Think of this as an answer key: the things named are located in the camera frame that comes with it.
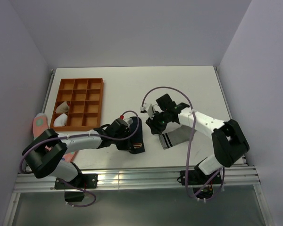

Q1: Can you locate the grey striped sock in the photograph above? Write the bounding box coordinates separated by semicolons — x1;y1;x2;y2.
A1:
158;125;191;150

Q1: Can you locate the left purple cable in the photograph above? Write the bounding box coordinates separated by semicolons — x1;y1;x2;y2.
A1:
18;110;140;208

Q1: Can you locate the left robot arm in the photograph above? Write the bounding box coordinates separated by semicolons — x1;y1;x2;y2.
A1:
22;118;139;188

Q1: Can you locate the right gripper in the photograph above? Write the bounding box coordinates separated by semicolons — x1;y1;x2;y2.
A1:
146;110;169;135

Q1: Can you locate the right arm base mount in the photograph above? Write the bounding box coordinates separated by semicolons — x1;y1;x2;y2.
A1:
187;168;225;201

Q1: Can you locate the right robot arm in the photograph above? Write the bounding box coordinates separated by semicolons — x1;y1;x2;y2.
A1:
141;94;250;184

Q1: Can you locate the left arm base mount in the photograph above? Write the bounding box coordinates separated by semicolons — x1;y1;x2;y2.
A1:
54;174;98;208

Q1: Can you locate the white rolled sock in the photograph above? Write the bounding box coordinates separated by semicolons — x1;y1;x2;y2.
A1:
53;113;68;127

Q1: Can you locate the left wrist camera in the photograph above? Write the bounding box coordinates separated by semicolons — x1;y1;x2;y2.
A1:
119;115;133;128

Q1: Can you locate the aluminium frame rail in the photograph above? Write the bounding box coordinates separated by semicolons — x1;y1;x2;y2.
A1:
13;164;260;193

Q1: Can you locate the dark blue patterned sock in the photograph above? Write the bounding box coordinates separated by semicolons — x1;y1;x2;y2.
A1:
128;116;145;154

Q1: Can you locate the pink green sock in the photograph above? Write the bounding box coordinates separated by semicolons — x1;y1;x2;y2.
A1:
33;113;49;140

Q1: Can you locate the orange compartment tray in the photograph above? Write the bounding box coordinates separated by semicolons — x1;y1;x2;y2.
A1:
50;78;104;132

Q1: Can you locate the beige rolled sock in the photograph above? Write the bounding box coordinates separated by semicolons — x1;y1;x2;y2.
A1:
55;101;70;114

